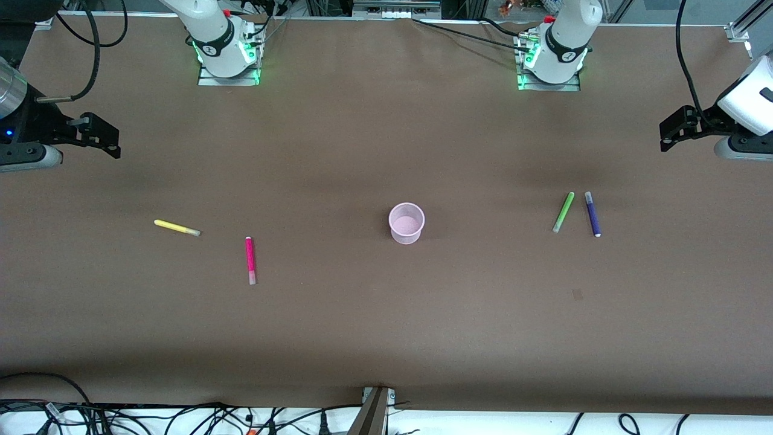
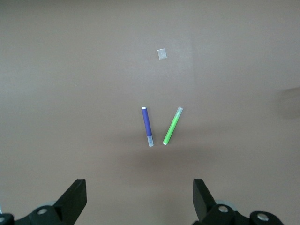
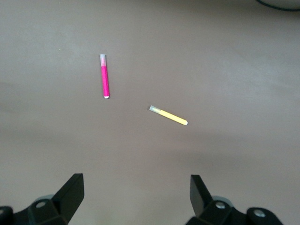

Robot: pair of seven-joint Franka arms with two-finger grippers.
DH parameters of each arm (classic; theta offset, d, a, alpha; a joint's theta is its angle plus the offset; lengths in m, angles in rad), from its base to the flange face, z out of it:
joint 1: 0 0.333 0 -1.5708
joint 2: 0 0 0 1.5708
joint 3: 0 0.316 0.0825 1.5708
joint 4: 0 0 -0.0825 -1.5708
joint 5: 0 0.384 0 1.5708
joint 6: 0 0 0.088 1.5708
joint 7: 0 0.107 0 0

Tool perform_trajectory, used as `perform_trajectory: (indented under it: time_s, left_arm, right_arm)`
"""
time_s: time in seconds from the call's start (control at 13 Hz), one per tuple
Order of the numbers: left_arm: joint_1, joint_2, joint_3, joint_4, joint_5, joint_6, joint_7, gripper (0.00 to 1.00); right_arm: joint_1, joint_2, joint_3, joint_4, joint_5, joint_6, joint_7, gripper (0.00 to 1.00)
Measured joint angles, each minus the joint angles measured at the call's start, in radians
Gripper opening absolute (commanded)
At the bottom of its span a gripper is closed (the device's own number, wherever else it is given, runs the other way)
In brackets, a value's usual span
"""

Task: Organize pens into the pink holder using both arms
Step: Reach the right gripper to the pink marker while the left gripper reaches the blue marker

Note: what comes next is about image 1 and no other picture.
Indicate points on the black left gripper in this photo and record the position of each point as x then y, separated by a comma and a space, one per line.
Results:
707, 119

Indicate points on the yellow pen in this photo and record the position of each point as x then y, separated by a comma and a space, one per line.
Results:
175, 227

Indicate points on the aluminium frame corner bracket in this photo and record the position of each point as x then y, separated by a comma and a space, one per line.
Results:
746, 27

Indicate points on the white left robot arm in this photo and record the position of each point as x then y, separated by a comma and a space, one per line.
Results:
567, 36

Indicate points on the aluminium rail with sockets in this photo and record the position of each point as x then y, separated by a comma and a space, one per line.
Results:
395, 8

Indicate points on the pink pen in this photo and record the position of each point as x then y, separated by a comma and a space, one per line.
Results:
250, 260

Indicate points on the purple pen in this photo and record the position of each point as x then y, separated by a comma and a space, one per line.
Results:
592, 214

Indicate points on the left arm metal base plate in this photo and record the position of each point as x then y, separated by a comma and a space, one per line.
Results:
528, 86

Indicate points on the aluminium post with bracket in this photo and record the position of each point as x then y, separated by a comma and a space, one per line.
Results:
373, 414

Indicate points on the pink translucent pen holder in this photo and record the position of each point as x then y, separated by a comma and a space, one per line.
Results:
406, 223

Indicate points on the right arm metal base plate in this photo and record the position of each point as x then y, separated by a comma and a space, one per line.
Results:
208, 78

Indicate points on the green pen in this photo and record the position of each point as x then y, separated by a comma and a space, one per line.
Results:
563, 212

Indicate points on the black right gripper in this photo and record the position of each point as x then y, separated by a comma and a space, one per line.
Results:
37, 122

